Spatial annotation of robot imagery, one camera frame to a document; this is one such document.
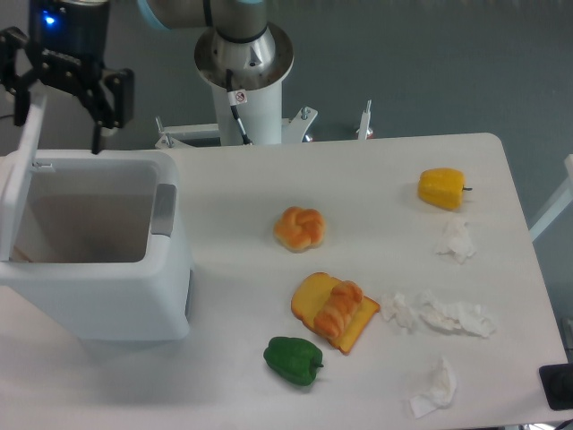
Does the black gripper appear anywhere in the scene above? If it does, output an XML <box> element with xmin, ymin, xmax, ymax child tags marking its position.
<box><xmin>1</xmin><ymin>1</ymin><xmax>135</xmax><ymax>155</ymax></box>

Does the white trash can lid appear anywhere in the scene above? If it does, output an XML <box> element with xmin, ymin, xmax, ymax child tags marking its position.
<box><xmin>1</xmin><ymin>93</ymin><xmax>47</xmax><ymax>262</ymax></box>

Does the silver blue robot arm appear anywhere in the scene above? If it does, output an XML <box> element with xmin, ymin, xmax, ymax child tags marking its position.
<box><xmin>1</xmin><ymin>1</ymin><xmax>268</xmax><ymax>154</ymax></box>

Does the white trash can body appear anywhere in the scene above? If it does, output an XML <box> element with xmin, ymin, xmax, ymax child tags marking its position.
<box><xmin>1</xmin><ymin>150</ymin><xmax>193</xmax><ymax>341</ymax></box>

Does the knotted bread roll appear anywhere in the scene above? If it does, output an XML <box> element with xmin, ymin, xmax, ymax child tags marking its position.
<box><xmin>273</xmin><ymin>206</ymin><xmax>326</xmax><ymax>253</ymax></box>

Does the toast bread slice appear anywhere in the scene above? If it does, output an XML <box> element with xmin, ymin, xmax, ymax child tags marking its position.
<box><xmin>291</xmin><ymin>272</ymin><xmax>381</xmax><ymax>355</ymax></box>

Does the braided croissant bread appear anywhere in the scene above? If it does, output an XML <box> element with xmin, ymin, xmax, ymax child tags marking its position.
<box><xmin>313</xmin><ymin>280</ymin><xmax>363</xmax><ymax>340</ymax></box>

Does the green bell pepper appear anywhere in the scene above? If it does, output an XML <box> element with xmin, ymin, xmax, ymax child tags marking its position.
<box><xmin>263</xmin><ymin>337</ymin><xmax>323</xmax><ymax>387</ymax></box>

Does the yellow bell pepper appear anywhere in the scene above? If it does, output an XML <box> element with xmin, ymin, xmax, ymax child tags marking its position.
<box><xmin>417</xmin><ymin>168</ymin><xmax>472</xmax><ymax>211</ymax></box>

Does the crumpled white tissue small middle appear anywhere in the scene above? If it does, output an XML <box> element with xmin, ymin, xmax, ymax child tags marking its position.
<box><xmin>381</xmin><ymin>293</ymin><xmax>416</xmax><ymax>333</ymax></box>

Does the crumpled white tissue upper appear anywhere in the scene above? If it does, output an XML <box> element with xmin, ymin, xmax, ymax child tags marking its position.
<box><xmin>435</xmin><ymin>217</ymin><xmax>475</xmax><ymax>264</ymax></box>

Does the crumpled white tissue large middle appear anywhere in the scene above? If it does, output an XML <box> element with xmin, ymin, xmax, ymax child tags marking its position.
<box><xmin>415</xmin><ymin>291</ymin><xmax>497</xmax><ymax>339</ymax></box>

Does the crumpled white tissue lower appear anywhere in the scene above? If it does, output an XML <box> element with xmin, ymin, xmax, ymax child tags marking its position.
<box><xmin>408</xmin><ymin>356</ymin><xmax>458</xmax><ymax>419</ymax></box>

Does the black device at edge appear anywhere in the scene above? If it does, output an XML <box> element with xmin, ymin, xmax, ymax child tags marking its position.
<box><xmin>539</xmin><ymin>363</ymin><xmax>573</xmax><ymax>410</ymax></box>

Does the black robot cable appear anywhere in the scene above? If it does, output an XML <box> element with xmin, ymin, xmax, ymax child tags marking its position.
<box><xmin>225</xmin><ymin>69</ymin><xmax>254</xmax><ymax>146</ymax></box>

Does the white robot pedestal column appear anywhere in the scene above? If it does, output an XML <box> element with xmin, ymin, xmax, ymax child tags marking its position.
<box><xmin>194</xmin><ymin>23</ymin><xmax>294</xmax><ymax>146</ymax></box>

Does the white pedestal base bracket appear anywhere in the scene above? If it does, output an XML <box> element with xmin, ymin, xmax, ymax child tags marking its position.
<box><xmin>155</xmin><ymin>107</ymin><xmax>319</xmax><ymax>150</ymax></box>

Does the white levelling foot post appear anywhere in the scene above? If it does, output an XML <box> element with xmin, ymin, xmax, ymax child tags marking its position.
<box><xmin>356</xmin><ymin>99</ymin><xmax>373</xmax><ymax>141</ymax></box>

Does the white frame leg right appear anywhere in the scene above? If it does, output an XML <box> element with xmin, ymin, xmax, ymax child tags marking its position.
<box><xmin>529</xmin><ymin>154</ymin><xmax>572</xmax><ymax>242</ymax></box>

